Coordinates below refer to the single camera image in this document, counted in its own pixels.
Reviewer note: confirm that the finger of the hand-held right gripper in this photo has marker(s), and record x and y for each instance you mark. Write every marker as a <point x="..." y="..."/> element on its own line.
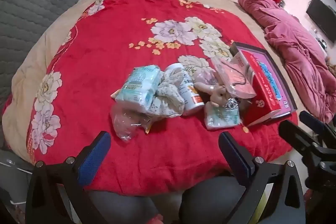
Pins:
<point x="296" y="136"/>
<point x="309" y="118"/>

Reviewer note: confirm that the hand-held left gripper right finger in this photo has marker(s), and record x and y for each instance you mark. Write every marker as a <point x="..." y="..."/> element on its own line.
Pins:
<point x="236" y="158"/>

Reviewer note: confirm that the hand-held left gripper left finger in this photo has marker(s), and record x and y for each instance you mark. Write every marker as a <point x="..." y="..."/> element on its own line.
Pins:
<point x="94" y="158"/>

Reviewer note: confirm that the dark grey shallow box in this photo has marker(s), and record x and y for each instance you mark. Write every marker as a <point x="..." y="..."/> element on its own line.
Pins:
<point x="284" y="87"/>

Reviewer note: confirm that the white green tissue packet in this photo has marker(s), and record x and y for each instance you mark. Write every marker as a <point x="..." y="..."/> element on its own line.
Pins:
<point x="220" y="116"/>

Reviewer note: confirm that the green sponge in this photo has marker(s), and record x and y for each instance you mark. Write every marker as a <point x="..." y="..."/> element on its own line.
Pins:
<point x="123" y="121"/>

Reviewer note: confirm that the red cardboard box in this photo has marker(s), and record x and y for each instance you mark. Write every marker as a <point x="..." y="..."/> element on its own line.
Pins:
<point x="262" y="98"/>

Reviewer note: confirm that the silver sparkly hair clip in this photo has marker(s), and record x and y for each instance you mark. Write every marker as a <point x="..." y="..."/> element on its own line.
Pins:
<point x="231" y="104"/>

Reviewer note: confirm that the plush bunny with lilac dress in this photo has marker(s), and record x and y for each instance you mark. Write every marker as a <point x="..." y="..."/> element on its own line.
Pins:
<point x="218" y="94"/>

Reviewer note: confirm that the pink cloth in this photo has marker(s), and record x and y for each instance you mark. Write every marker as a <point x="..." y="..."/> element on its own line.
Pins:
<point x="236" y="82"/>

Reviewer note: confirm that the light blue tissue pack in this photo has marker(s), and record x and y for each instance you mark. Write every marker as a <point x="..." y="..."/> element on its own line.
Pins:
<point x="136" y="85"/>

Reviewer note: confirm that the pink printed book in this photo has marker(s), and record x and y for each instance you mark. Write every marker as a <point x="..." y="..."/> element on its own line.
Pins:
<point x="273" y="82"/>

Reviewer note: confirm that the person's grey trousers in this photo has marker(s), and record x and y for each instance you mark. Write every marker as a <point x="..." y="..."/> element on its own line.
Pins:
<point x="204" y="200"/>

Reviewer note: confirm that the brown clothes pile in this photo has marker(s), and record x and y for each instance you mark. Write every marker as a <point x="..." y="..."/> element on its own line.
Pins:
<point x="331" y="66"/>

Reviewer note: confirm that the pink quilt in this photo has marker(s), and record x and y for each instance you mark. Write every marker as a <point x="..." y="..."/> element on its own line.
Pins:
<point x="296" y="56"/>

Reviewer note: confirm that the white vitamin bottle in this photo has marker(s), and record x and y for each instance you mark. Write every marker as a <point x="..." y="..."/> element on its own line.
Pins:
<point x="193" y="100"/>

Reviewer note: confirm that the red floral blanket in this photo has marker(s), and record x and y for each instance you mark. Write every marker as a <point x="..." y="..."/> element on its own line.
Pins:
<point x="118" y="37"/>

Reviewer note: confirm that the grey quilted headboard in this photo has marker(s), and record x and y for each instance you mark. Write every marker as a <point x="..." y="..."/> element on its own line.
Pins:
<point x="39" y="3"/>

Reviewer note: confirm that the black wall television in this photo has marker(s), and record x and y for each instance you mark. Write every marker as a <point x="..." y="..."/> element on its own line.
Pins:
<point x="321" y="16"/>

